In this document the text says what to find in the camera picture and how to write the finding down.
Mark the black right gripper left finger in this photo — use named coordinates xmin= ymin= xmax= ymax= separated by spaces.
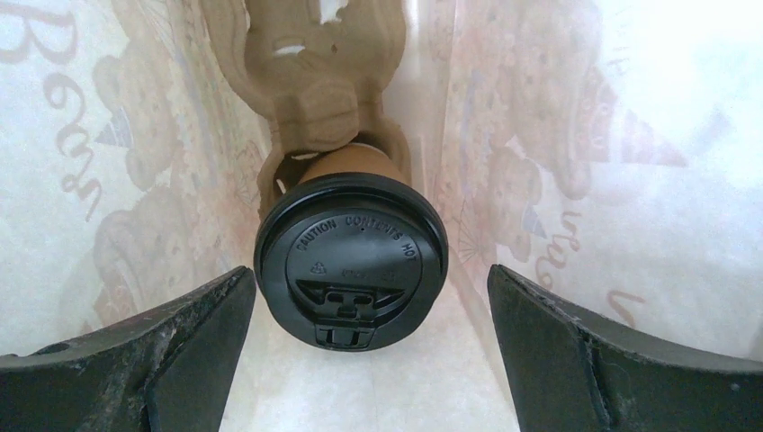
xmin=1 ymin=266 xmax=256 ymax=431

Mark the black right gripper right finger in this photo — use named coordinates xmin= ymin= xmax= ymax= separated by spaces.
xmin=487 ymin=265 xmax=762 ymax=431

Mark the cream paper takeout bag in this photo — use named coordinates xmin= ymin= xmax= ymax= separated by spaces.
xmin=1 ymin=1 xmax=762 ymax=431

